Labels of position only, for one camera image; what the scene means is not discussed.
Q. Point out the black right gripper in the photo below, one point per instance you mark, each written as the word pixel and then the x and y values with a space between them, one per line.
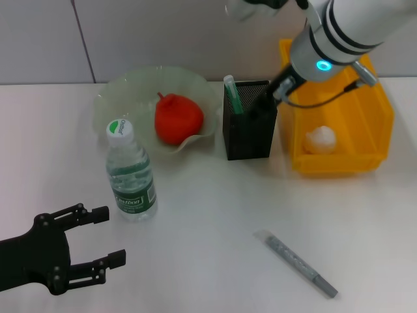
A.
pixel 277 86

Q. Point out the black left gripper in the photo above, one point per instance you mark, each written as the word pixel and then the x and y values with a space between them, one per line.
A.
pixel 36 257

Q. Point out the mint green utility knife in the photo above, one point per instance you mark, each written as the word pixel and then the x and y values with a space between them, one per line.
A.
pixel 234 94

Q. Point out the white paper ball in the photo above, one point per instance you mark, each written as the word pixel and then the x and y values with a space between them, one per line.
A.
pixel 321 138

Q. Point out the clear water bottle green label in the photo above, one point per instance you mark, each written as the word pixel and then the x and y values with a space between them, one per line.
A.
pixel 130 169

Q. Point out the red pear-shaped toy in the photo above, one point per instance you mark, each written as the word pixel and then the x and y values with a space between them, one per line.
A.
pixel 177 120

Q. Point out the black mesh pen holder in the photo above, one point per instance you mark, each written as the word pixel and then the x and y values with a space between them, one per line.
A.
pixel 247 140

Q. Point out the pale green glass fruit plate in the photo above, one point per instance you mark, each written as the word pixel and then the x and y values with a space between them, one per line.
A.
pixel 137 91

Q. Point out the grey marker pen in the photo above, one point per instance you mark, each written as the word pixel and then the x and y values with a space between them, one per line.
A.
pixel 293 257

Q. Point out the yellow plastic storage bin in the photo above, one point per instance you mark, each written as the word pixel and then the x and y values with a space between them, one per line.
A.
pixel 358 124

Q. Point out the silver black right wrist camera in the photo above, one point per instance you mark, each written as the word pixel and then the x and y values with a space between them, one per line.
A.
pixel 251 8

